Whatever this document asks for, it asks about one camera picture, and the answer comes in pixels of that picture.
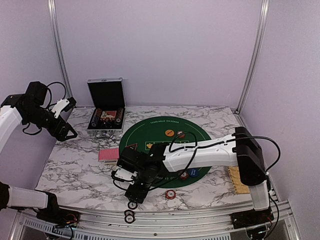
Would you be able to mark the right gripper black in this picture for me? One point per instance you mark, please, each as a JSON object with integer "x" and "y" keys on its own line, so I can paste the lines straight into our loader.
{"x": 136, "y": 195}

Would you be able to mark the fallen dark chip lower rail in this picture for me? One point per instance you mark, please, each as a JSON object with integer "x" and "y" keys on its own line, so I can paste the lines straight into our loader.
{"x": 129, "y": 219}

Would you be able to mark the triangular all-in button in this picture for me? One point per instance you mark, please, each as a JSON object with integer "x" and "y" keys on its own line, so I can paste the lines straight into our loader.
{"x": 132, "y": 146}

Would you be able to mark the red-backed playing card deck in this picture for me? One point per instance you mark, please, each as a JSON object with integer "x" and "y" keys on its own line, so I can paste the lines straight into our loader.
{"x": 108, "y": 154}

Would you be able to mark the orange red chip stack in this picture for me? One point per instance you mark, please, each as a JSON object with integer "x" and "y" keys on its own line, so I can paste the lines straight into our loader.
{"x": 170, "y": 194}

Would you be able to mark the orange big blind button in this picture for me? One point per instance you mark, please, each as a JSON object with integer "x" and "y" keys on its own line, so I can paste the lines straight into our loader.
{"x": 169, "y": 133}

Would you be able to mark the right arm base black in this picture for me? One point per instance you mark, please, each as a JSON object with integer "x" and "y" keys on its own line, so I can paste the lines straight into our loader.
{"x": 248, "y": 218}

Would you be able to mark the small orange chip pile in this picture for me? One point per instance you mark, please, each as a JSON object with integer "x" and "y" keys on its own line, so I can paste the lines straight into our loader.
{"x": 181, "y": 134}
{"x": 184, "y": 176}

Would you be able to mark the chip row in case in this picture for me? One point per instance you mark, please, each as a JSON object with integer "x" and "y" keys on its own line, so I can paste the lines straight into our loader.
{"x": 119, "y": 116}
{"x": 96, "y": 117}

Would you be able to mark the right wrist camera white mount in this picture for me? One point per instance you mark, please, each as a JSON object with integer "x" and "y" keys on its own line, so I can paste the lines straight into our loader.
{"x": 122, "y": 175}

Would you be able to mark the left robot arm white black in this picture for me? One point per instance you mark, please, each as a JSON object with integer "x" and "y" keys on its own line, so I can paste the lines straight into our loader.
{"x": 24, "y": 109}

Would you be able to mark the right chip row in case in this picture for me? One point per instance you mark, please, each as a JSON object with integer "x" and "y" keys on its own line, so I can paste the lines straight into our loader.
{"x": 119, "y": 116}

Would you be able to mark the front aluminium rail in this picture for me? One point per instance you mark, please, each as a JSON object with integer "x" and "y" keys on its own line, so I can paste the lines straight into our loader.
{"x": 193, "y": 224}

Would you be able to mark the woven bamboo tray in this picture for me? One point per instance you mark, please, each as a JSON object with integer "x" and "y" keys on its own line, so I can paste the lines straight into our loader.
{"x": 238, "y": 186}

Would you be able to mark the aluminium poker case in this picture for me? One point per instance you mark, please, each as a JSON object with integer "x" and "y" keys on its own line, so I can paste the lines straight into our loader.
{"x": 107, "y": 94}

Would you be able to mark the blue small blind button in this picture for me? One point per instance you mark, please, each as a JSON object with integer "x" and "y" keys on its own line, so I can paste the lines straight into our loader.
{"x": 193, "y": 172}

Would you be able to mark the left chip row in case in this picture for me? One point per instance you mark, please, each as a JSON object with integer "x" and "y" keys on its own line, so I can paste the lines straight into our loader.
{"x": 96, "y": 117}

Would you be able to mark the round green poker mat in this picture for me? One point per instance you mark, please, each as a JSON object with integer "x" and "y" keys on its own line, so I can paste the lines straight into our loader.
{"x": 152, "y": 131}

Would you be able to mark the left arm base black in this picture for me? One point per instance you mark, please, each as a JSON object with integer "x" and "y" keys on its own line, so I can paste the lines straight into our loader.
{"x": 54, "y": 214}

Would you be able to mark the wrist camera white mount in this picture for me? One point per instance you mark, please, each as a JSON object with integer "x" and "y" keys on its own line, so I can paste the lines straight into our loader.
{"x": 63, "y": 105}
{"x": 122, "y": 175}

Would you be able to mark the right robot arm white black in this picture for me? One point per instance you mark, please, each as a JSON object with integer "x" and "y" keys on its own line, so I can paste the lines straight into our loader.
{"x": 239, "y": 149}

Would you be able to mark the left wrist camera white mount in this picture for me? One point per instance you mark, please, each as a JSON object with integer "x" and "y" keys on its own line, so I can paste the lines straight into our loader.
{"x": 63, "y": 105}

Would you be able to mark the fallen dark chip on table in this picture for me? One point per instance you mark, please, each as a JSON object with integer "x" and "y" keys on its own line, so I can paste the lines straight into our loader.
{"x": 132, "y": 205}

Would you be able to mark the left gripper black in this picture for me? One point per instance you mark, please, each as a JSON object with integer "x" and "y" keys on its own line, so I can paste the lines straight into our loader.
{"x": 60, "y": 136}

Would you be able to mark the card deck box in case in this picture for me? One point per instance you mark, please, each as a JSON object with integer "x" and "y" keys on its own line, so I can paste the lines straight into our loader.
{"x": 108, "y": 114}

